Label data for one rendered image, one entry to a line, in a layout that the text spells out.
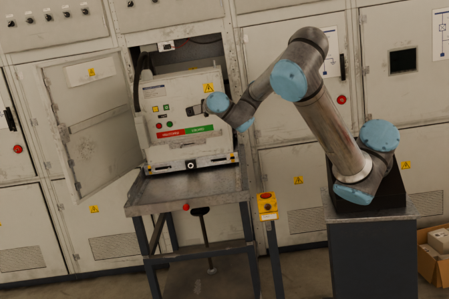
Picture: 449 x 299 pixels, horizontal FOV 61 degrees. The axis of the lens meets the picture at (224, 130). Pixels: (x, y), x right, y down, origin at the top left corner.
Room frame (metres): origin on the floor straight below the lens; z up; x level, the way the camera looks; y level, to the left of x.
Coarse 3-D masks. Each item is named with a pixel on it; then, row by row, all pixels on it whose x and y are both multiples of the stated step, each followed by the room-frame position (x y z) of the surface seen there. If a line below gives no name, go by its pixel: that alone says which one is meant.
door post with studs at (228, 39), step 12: (228, 12) 2.33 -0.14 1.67; (228, 24) 2.33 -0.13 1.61; (228, 36) 2.34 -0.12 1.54; (228, 48) 2.34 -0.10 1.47; (228, 60) 2.34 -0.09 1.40; (228, 72) 2.34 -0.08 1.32; (240, 84) 2.33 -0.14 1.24; (240, 96) 2.33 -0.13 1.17; (252, 168) 2.33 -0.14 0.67; (252, 180) 2.33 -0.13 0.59; (252, 192) 2.34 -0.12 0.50; (264, 252) 2.33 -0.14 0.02
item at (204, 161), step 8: (232, 152) 2.00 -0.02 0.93; (176, 160) 2.02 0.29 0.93; (184, 160) 2.01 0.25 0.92; (200, 160) 2.01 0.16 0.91; (208, 160) 2.01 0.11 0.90; (216, 160) 2.00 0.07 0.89; (144, 168) 2.03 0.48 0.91; (160, 168) 2.02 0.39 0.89; (176, 168) 2.02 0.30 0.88; (184, 168) 2.01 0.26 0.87
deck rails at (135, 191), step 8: (240, 152) 2.19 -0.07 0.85; (240, 160) 2.02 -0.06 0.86; (240, 168) 1.81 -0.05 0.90; (144, 176) 2.03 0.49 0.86; (240, 176) 1.68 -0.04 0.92; (136, 184) 1.86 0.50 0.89; (144, 184) 1.93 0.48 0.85; (240, 184) 1.73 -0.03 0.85; (128, 192) 1.72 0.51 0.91; (136, 192) 1.83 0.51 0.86; (128, 200) 1.69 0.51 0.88; (136, 200) 1.74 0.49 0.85
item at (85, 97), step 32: (64, 64) 2.01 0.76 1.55; (96, 64) 2.16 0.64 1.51; (64, 96) 1.96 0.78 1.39; (96, 96) 2.15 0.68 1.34; (64, 128) 1.88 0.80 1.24; (96, 128) 2.09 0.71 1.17; (128, 128) 2.32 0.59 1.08; (64, 160) 1.83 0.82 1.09; (96, 160) 2.04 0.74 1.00; (128, 160) 2.26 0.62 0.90; (96, 192) 1.95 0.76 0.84
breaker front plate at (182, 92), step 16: (160, 80) 2.03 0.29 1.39; (176, 80) 2.02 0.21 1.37; (192, 80) 2.02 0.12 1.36; (208, 80) 2.01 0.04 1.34; (160, 96) 2.03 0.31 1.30; (176, 96) 2.02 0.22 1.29; (192, 96) 2.02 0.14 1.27; (144, 112) 2.03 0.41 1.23; (160, 112) 2.03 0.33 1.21; (176, 112) 2.03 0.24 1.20; (160, 128) 2.03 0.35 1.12; (176, 128) 2.03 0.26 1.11; (224, 128) 2.01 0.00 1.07; (176, 144) 2.03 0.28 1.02; (192, 144) 2.02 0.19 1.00; (208, 144) 2.02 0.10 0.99; (224, 144) 2.01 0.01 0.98; (160, 160) 2.03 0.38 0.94
